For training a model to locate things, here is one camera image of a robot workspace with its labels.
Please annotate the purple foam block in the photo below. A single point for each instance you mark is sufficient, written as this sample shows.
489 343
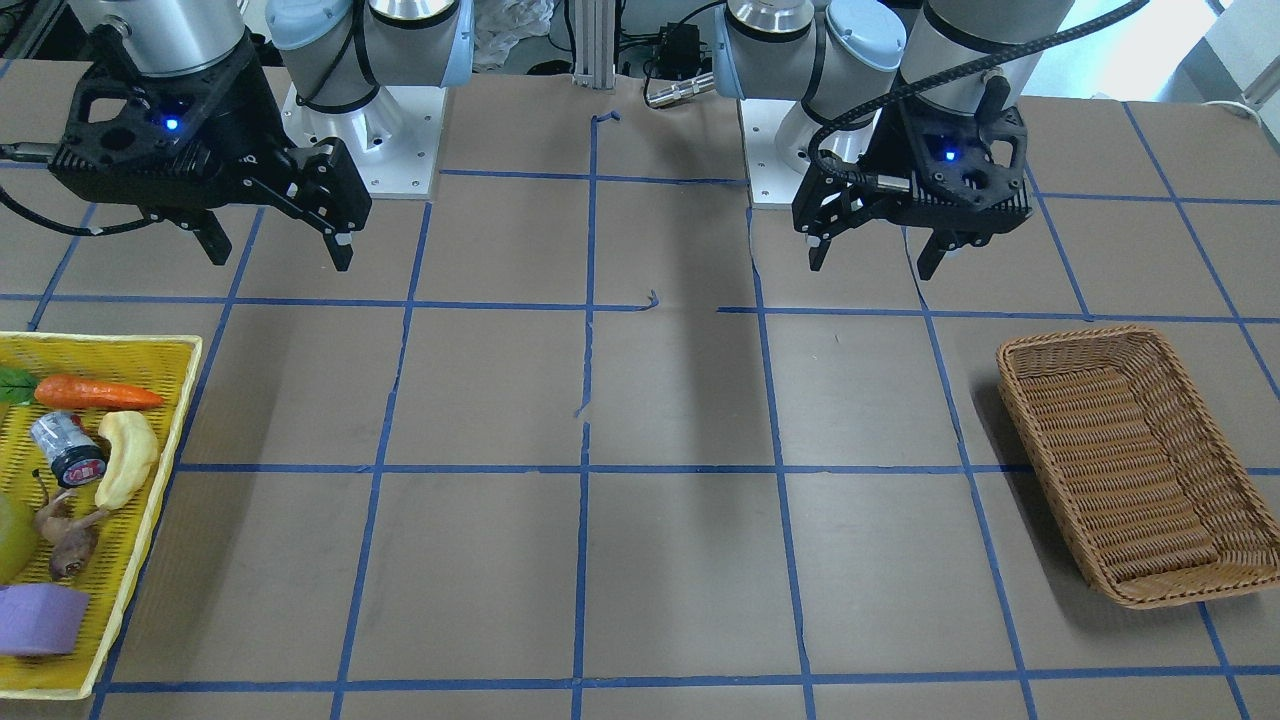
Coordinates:
41 619

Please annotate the brown toy root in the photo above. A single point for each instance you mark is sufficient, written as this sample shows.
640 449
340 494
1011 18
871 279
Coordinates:
73 540

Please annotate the black power adapter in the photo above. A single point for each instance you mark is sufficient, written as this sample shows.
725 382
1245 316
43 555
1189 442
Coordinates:
678 54

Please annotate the yellow plastic basket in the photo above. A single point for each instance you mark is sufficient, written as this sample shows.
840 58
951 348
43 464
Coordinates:
170 365

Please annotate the small blue can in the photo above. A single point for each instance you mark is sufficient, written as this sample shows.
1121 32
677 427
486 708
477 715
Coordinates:
74 458

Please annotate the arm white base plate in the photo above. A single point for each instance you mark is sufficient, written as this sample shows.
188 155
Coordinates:
395 140
773 134

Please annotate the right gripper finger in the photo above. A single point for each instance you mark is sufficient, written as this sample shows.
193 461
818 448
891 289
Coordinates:
339 247
212 238

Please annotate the aluminium frame post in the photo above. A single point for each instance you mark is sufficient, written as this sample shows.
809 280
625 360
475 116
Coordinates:
595 25

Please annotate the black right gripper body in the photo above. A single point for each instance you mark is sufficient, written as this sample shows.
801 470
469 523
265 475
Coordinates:
243 128

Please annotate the brown wicker basket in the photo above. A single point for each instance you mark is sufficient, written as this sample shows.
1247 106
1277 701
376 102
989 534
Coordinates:
1155 506

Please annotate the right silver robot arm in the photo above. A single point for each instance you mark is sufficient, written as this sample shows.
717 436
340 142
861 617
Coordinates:
339 54

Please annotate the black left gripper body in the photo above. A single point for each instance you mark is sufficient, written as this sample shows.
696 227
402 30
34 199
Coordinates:
893 143

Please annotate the orange toy carrot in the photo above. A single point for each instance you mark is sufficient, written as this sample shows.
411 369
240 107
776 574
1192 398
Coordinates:
71 392

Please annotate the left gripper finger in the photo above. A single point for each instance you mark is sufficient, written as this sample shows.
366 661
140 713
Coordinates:
935 250
818 248

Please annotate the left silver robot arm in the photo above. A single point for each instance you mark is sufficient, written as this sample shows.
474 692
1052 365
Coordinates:
833 56

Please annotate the yellow toy banana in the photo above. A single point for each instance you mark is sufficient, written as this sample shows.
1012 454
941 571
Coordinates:
134 451

